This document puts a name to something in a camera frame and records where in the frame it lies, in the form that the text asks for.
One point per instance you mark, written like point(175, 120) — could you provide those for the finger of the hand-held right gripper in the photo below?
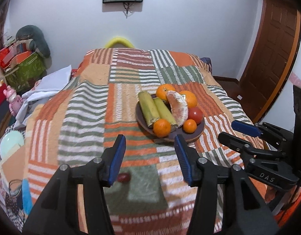
point(236, 140)
point(245, 128)

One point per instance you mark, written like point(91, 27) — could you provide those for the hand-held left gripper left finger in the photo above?
point(117, 161)

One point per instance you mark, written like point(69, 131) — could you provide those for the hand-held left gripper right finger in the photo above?
point(183, 161)

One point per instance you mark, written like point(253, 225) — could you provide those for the red date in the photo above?
point(123, 178)

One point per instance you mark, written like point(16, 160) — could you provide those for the dark purple plate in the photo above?
point(195, 135)

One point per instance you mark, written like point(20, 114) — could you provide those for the small mandarin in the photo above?
point(190, 126)
point(162, 127)

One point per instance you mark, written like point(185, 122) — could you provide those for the red tomato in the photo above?
point(196, 115)

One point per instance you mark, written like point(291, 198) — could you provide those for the peeled pomelo piece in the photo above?
point(178, 110)

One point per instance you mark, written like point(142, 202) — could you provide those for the green sugarcane piece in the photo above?
point(148, 107)
point(165, 112)

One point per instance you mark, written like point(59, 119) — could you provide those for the large orange with sticker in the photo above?
point(191, 99)

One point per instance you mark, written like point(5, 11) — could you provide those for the white floor socket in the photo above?
point(239, 97)

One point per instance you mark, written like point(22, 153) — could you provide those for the striped patchwork blanket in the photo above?
point(91, 102)

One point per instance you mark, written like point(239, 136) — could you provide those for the brown wooden door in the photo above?
point(275, 53)

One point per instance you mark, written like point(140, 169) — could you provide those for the white cloth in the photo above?
point(46, 87)

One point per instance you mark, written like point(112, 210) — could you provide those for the light green plate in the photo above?
point(11, 142)

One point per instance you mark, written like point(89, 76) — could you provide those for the pink bunny figurine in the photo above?
point(14, 100)

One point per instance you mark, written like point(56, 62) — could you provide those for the green patterned box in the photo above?
point(25, 71)

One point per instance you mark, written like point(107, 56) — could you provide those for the grey plush toy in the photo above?
point(34, 40)

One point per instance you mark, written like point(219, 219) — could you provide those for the pile of red boxes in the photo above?
point(11, 53)

